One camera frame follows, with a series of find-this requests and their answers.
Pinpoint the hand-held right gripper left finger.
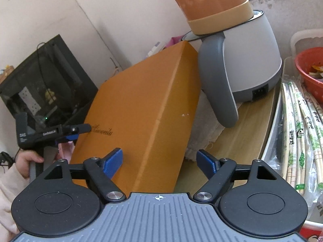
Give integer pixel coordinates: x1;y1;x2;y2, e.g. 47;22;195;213
44;148;127;203

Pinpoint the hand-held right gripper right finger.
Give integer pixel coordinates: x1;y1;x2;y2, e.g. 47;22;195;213
193;149;287;203

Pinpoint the orange cardboard box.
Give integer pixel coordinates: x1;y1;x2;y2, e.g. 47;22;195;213
68;40;202;194

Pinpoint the person's left forearm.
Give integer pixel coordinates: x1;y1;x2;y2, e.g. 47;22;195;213
0;166;34;240

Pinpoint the wooden desktop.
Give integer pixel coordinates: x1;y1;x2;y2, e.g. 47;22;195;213
174;81;282;194

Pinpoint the person's left hand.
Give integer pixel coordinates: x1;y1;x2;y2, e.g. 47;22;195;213
15;142;76;175

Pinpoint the white power strip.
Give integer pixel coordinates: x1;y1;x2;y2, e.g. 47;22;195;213
18;86;41;118

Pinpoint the white towel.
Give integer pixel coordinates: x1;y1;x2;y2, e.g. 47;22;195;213
184;90;225;162

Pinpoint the black monitor screen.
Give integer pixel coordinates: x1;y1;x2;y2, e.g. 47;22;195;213
0;34;99;143

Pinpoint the white plastic bin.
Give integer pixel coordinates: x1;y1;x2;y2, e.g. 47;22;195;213
259;29;323;232

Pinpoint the bundle of wrapped chopsticks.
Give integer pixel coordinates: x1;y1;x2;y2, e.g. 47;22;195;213
280;79;323;197

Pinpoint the grey electric kettle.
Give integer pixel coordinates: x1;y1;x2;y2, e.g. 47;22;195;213
181;9;283;128

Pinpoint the red and white package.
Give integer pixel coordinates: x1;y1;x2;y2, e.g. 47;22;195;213
297;225;323;242

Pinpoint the red plastic bowl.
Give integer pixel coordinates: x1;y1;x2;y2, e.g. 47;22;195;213
294;46;323;98

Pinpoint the black cable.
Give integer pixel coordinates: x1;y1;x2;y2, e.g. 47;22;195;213
0;151;15;173

